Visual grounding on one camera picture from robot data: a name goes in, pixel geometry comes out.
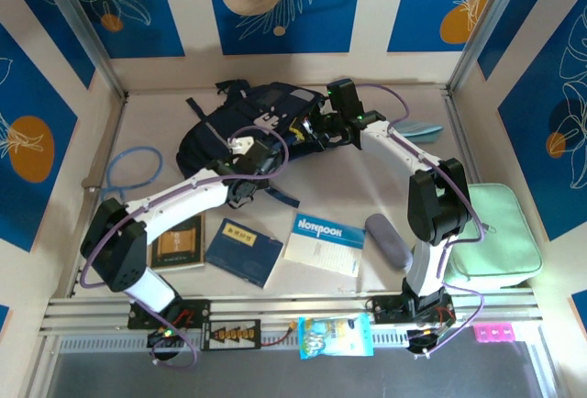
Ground aluminium table edge rail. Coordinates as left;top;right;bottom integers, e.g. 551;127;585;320
39;293;547;338

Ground grey metal sheet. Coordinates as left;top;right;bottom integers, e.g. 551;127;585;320
43;350;559;398

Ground blue snack package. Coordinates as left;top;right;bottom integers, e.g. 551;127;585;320
297;313;375;361

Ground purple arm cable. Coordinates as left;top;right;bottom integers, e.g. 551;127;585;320
355;83;487;358
80;125;290;370

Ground grey glasses case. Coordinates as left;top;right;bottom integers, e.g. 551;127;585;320
364;213;414;271

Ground black power distribution board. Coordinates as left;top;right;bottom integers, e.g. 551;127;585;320
200;318;262;352

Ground blue book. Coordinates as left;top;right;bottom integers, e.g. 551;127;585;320
205;217;284;288

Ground white blue notebook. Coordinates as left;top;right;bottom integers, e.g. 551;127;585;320
283;212;368;278

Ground left aluminium side rail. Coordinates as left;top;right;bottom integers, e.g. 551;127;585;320
67;94;130;299

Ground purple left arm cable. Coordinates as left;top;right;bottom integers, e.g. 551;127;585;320
80;125;290;370

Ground aluminium side rail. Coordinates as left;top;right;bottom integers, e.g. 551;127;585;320
67;94;130;299
442;88;482;186

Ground pink pill box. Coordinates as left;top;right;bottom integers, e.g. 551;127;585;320
473;323;515;343

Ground navy blue backpack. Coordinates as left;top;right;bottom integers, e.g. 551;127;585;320
176;79;331;209

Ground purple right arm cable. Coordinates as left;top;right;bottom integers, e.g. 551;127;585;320
355;83;487;358

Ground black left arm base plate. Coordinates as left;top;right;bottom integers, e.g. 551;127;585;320
127;299;212;330

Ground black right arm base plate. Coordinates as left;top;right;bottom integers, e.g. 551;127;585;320
371;294;458;326

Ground mint green zip pouch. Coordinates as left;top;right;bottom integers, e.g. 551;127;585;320
442;182;545;288

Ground slotted grey cable duct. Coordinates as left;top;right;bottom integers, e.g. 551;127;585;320
57;327;545;354

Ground light blue pencil pouch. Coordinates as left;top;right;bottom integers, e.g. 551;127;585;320
393;118;445;143

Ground aluminium frame post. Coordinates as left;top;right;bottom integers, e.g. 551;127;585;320
34;0;128;99
448;0;528;93

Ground left aluminium frame post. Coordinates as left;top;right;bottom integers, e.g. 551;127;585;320
34;0;128;99

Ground light blue cable loop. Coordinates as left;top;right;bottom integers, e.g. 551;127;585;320
99;145;164;202

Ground red wire yellow connector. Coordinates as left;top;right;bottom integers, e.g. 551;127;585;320
260;321;300;348

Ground right aluminium frame post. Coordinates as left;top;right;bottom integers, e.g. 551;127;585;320
448;0;528;93

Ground right aluminium side rail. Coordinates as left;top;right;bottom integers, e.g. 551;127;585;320
442;88;482;186

